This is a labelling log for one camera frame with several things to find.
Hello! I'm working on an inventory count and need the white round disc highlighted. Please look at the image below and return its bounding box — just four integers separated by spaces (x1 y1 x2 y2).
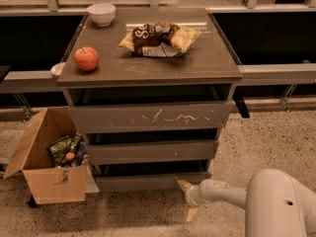
50 62 65 77

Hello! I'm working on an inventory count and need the grey middle drawer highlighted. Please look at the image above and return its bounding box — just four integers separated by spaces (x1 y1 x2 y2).
87 128 218 165

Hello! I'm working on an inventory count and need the grey metal railing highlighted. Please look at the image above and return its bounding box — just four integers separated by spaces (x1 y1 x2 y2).
0 63 316 93

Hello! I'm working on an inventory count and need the brown yellow chip bag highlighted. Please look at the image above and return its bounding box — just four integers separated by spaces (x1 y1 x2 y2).
118 22 200 57

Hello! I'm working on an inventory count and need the dark green can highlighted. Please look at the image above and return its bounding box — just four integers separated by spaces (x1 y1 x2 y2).
69 134 82 153

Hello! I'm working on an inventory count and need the grey drawer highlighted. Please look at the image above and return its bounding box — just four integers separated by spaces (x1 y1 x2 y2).
87 128 218 165
69 101 232 133
96 160 210 192

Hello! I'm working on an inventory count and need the grey drawer cabinet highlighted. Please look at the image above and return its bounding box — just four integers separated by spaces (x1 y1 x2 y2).
56 6 244 194

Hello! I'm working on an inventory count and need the small orange fruit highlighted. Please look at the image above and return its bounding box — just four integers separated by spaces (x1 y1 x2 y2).
65 152 75 161

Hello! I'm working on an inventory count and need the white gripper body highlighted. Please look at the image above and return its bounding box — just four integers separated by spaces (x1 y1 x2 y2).
185 183 210 207

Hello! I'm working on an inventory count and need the white bowl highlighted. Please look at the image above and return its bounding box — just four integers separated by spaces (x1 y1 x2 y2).
87 3 116 27

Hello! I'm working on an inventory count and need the grey bottom drawer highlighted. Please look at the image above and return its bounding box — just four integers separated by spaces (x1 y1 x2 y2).
96 160 210 192

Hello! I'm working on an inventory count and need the grey top drawer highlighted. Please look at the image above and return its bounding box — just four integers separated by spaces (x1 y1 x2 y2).
69 101 232 133

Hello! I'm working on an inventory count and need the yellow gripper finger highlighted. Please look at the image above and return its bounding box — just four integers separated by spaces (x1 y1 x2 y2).
177 180 193 192
186 207 198 222

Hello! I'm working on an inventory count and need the red apple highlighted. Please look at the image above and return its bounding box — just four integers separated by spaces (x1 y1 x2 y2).
73 46 99 71

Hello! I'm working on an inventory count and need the cardboard box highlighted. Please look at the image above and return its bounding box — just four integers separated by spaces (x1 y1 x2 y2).
4 107 87 204

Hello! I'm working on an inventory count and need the green snack bag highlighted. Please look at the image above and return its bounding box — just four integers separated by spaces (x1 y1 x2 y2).
47 135 71 166

